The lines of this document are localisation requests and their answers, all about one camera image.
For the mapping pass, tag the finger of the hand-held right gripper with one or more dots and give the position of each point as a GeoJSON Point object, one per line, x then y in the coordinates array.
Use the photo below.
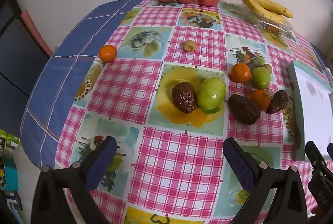
{"type": "Point", "coordinates": [330, 151]}
{"type": "Point", "coordinates": [318, 174]}

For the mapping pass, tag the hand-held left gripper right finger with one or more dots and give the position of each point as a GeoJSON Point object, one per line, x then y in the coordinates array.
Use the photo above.
{"type": "Point", "coordinates": [239, 164]}

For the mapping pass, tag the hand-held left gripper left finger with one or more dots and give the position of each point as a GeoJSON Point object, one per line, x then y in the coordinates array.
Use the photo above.
{"type": "Point", "coordinates": [101, 161]}

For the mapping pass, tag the white tray with teal rim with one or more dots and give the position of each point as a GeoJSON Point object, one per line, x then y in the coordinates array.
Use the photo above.
{"type": "Point", "coordinates": [317, 109]}

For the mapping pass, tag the dark brown avocado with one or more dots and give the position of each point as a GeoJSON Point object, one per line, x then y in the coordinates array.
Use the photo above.
{"type": "Point", "coordinates": [244, 109]}

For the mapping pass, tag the orange mandarin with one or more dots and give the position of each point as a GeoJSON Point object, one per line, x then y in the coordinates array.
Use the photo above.
{"type": "Point", "coordinates": [241, 72]}
{"type": "Point", "coordinates": [261, 98]}
{"type": "Point", "coordinates": [108, 53]}

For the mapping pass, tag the wrinkled brown egg-shaped fruit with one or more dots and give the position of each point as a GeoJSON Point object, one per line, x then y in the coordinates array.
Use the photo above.
{"type": "Point", "coordinates": [277, 101]}
{"type": "Point", "coordinates": [184, 97]}

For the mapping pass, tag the small green oval fruit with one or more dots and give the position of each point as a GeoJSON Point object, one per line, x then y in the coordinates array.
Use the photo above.
{"type": "Point", "coordinates": [261, 78]}

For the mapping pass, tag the small tan round fruit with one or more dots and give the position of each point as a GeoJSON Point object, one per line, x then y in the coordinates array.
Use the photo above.
{"type": "Point", "coordinates": [189, 46]}

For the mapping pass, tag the pink checked printed tablecloth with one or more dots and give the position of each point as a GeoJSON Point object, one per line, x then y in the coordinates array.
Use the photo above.
{"type": "Point", "coordinates": [182, 161]}

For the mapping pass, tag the large green oval fruit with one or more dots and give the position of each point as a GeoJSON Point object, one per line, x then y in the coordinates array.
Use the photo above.
{"type": "Point", "coordinates": [211, 94]}

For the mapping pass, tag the teal box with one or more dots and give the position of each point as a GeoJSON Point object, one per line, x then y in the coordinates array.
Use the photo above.
{"type": "Point", "coordinates": [9, 174]}

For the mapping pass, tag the green printed box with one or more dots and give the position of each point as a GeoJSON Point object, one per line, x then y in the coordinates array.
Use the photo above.
{"type": "Point", "coordinates": [9, 138]}

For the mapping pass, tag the small pale green round fruit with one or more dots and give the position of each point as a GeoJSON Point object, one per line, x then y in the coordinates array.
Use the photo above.
{"type": "Point", "coordinates": [267, 67]}

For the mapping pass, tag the clear plastic container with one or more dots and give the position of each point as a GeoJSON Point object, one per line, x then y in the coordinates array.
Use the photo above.
{"type": "Point", "coordinates": [273, 27]}

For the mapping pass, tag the reddish-brown board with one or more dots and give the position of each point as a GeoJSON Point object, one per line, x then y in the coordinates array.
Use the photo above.
{"type": "Point", "coordinates": [35, 28]}

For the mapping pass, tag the yellow banana bunch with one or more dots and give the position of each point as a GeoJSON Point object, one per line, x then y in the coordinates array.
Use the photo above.
{"type": "Point", "coordinates": [270, 6]}

